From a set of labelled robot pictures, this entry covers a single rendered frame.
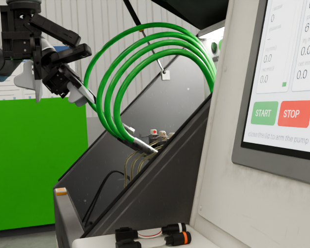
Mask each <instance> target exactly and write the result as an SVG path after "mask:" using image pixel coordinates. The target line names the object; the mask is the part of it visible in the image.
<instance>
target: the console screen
mask: <svg viewBox="0 0 310 248"><path fill-rule="evenodd" d="M231 161H232V162H233V163H235V164H239V165H242V166H246V167H250V168H253V169H257V170H261V171H264V172H268V173H272V174H275V175H279V176H283V177H286V178H290V179H294V180H298V181H301V182H304V183H308V184H310V0H259V4H258V9H257V15H256V20H255V26H254V31H253V37H252V43H251V48H250V54H249V60H248V67H247V72H246V78H245V84H244V89H243V95H242V100H241V106H240V111H239V117H238V123H237V128H236V134H235V139H234V145H233V151H232V156H231Z"/></svg>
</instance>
